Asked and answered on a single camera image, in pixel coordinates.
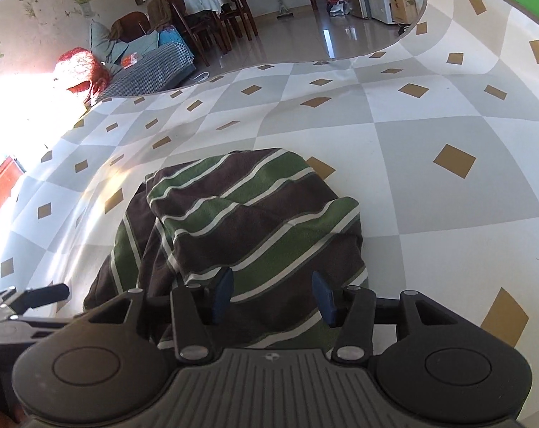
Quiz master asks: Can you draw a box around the green brown striped shirt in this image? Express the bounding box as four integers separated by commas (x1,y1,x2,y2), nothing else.
84,148,365,350

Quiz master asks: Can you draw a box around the checkered diamond pattern tablecloth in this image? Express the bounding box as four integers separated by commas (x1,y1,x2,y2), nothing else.
0,0,539,427

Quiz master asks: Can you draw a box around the red knitted cloth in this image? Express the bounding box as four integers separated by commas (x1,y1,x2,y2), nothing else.
53,47,111,106

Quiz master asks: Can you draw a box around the checkered fabric sofa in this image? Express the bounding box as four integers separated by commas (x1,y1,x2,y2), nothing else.
98,42,195,101

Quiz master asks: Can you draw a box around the dark wooden dining chair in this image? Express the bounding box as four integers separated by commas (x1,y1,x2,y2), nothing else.
148,0,258,62

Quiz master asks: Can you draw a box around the plastic bag on floor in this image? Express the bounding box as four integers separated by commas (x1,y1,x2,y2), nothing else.
327,0,352,17

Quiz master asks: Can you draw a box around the brown cardboard box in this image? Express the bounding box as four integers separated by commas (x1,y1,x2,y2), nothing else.
390,0,417,24

